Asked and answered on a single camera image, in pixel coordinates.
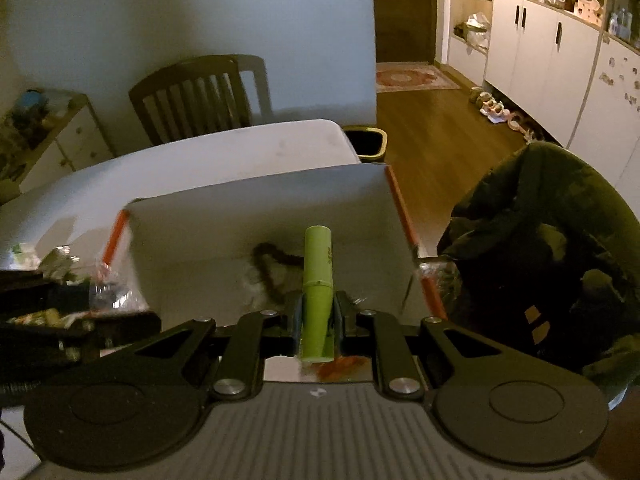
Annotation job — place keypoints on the dark wooden chair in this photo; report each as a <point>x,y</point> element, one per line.
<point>190,67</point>

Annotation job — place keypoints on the patterned door rug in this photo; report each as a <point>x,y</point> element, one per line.
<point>410,77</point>

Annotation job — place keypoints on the low white niche drawer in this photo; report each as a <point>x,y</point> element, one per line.
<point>467,57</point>

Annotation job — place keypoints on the clear plastic bag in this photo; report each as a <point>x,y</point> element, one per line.
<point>117,290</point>

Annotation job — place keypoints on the silver foil wrapper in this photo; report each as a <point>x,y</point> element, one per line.
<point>60,262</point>

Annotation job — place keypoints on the blue round toy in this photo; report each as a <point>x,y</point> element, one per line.
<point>31,100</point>

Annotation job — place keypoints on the small side cabinet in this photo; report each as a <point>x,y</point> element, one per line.
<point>65,145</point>

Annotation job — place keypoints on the light green tube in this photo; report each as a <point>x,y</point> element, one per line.
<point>317,285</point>

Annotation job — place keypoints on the white double-door floor cabinet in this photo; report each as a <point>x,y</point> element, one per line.
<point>535,60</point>

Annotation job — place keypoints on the cluster of clear bottles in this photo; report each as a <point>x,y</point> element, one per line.
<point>620,22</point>

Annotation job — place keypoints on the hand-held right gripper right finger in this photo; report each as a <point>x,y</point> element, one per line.
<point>341,325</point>

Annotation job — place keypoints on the brown entrance door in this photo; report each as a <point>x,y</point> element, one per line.
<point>400,10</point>

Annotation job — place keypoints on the dark green upholstered chair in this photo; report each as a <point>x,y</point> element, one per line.
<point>525,200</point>

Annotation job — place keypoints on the orange cardboard shoebox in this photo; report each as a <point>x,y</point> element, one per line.
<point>225,220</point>

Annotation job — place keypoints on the pink storage box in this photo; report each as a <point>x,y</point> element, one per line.
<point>589,10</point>

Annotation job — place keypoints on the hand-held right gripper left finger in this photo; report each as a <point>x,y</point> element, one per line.
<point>295,325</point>

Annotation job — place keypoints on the small orange toy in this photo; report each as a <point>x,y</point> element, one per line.
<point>345,366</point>

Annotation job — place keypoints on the white pouch with orange print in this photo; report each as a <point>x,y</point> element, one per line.
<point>35,317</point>

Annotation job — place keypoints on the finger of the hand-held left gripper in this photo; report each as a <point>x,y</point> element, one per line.
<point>22,290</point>
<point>130,327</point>

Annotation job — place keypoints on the white cabinet with stickers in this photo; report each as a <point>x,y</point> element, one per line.
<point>615,100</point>

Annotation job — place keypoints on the black bin with gold rim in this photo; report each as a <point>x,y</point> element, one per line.
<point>364,142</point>

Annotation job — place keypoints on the row of shoes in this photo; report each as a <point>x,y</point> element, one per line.
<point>500,110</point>

